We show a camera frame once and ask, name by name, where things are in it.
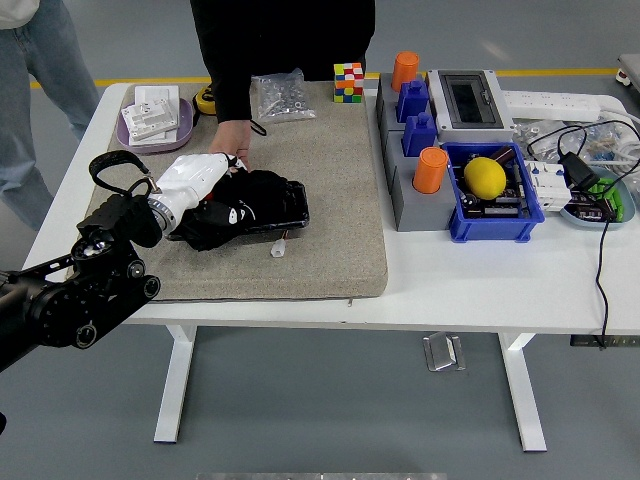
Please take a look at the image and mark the person's right hand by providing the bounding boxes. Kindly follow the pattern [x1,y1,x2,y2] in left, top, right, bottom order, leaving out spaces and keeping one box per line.
[208,119,252,174]

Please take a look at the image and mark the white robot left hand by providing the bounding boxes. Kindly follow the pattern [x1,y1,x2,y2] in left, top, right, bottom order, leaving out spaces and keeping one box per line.
[154,152,257,225]

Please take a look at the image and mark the black glossy panel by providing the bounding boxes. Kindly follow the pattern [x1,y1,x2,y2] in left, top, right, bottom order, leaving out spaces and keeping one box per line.
[164,179,310,242]

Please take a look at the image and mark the purple oval tray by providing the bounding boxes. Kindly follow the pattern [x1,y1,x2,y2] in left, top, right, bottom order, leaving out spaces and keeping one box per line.
[115,97,195,154]

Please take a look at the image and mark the yellow tape measure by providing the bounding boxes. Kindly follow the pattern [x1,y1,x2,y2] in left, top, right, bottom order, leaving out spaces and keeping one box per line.
[192,84,216,116]

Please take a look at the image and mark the clear bag of screws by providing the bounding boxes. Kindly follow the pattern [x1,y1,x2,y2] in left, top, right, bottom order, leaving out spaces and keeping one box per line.
[249,67,318,124]

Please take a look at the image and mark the grey-brown mat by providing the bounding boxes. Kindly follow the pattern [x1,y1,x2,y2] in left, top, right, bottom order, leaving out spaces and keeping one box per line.
[69,80,389,303]

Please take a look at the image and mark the colourful puzzle cube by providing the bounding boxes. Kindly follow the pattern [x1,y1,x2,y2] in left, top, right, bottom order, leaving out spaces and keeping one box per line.
[333,61,365,104]

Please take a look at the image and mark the grey peg base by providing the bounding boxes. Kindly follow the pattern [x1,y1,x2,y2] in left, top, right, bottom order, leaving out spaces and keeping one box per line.
[374,72,435,136]
[383,130,457,233]

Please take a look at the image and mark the person in background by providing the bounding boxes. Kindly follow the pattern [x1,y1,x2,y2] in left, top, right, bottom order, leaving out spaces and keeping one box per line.
[0,0,101,232]

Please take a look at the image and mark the blue square peg block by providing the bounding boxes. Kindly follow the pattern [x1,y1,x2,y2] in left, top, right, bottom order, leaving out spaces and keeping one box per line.
[402,112,439,159]
[395,78,431,124]

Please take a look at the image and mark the orange cylinder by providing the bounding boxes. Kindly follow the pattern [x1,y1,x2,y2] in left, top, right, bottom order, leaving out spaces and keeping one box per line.
[411,146,450,195]
[390,50,420,93]

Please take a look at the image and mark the white table leg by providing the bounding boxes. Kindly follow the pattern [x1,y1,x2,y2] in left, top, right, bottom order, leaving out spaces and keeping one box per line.
[153,324,199,444]
[498,333,548,454]

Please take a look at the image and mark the yellow lemon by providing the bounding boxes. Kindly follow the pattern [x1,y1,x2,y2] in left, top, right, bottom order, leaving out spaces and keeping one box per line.
[463,156,508,201]

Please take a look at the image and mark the blue plastic bin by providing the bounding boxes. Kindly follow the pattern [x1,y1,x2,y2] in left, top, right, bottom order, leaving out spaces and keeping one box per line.
[440,141,546,245]

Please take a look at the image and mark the clear bags of small parts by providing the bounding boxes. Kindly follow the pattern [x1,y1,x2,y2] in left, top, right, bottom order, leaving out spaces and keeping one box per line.
[513,118,640,171]

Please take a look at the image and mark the white terminal block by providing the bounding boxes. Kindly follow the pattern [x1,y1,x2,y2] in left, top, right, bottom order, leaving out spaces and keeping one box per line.
[523,160,572,213]

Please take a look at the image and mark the white power strip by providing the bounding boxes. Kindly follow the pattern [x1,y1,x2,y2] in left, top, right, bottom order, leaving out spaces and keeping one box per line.
[499,89,603,123]

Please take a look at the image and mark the black power adapter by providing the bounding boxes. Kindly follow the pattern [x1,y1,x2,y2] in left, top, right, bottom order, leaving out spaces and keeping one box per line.
[557,152,600,191]

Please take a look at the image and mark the dark electronic modules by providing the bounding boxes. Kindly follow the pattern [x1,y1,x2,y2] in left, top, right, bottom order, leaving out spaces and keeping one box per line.
[568,193,618,222]

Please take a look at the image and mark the light blue dish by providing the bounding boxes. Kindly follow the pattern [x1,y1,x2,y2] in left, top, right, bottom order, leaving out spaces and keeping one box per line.
[558,167,637,232]

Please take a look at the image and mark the green connector block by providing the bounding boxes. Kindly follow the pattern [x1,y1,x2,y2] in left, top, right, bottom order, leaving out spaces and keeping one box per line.
[585,177,628,224]

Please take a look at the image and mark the white cart edge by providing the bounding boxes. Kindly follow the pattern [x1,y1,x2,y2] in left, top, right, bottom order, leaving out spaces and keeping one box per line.
[616,53,640,96]

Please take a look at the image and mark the black under-table control box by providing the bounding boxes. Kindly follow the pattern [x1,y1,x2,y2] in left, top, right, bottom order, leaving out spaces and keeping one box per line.
[570,334,640,349]

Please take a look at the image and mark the white wall switch plate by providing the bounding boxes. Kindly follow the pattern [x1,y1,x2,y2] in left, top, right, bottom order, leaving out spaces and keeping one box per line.
[133,83,181,114]
[127,124,180,148]
[120,100,179,139]

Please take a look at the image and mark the white plug with wires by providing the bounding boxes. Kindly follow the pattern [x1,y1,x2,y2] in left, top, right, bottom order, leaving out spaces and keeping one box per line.
[270,230,293,259]

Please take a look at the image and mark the white electrical enclosure box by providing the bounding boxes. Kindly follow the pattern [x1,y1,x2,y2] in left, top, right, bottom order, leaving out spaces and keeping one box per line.
[425,68,516,146]

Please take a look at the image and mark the silver metal floor bracket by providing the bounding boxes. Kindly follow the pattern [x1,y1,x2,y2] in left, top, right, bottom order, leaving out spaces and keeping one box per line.
[422,332,468,374]

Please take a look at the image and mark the black power cable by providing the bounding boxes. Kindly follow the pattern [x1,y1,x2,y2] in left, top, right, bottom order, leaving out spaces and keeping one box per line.
[525,119,640,351]

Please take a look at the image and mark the thick white cord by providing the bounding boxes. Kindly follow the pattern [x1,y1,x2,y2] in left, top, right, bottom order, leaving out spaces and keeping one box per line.
[597,95,640,176]

